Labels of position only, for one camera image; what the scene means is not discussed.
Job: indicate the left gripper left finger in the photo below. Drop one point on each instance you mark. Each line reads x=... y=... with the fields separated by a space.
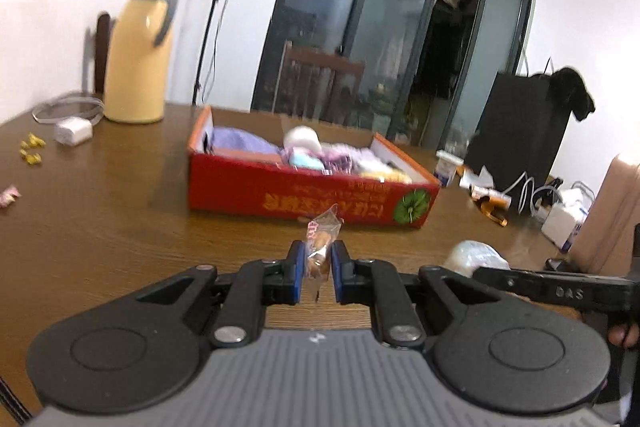
x=241 y=299

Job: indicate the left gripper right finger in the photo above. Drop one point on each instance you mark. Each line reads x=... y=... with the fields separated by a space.
x=389 y=295

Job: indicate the clear snack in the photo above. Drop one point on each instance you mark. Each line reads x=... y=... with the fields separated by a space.
x=321 y=232

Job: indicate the white plastic bag ball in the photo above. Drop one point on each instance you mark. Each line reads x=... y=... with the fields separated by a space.
x=467 y=256

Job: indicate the blue plush toy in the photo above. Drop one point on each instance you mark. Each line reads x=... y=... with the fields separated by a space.
x=301 y=158

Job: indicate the purple drawstring pouch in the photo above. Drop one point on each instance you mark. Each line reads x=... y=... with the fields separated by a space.
x=237 y=139

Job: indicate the yellow white plush hamster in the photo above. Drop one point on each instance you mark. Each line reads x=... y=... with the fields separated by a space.
x=395 y=176

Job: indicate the lilac fluffy towel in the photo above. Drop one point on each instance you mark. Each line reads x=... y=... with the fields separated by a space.
x=364 y=160

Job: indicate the person right hand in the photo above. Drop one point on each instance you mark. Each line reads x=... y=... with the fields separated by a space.
x=625 y=336

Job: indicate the pink suitcase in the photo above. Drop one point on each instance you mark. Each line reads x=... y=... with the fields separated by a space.
x=605 y=243

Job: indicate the black smartphone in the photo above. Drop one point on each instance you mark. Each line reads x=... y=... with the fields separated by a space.
x=561 y=265

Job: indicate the white tissue box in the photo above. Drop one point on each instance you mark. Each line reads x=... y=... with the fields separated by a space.
x=566 y=217

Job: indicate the red cardboard box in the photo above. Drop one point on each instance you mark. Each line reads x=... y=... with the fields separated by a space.
x=245 y=184

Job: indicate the small white milk carton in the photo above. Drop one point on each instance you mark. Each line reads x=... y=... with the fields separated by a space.
x=446 y=167

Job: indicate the white crumpled paper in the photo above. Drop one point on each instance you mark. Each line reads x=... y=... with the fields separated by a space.
x=469 y=178

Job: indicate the black bag on table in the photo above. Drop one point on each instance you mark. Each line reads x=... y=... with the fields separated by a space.
x=520 y=130

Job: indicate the wooden chair behind table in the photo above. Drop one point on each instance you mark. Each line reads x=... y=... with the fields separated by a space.
x=316 y=85

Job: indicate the black garment on bag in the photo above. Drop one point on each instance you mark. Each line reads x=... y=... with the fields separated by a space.
x=566 y=90

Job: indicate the white charger block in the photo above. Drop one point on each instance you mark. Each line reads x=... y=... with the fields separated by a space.
x=73 y=131

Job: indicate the yellow thermos jug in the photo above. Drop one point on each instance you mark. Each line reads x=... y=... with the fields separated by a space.
x=138 y=60

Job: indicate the yellow crumbs cluster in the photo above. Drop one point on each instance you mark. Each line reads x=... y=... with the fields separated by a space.
x=30 y=149

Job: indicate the pink candy wrapper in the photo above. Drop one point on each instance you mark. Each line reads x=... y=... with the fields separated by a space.
x=9 y=196

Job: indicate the sliding glass door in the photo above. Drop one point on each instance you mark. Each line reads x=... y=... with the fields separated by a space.
x=430 y=64

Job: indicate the dark chair beside jug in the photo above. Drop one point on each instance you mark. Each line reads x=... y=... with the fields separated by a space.
x=102 y=38

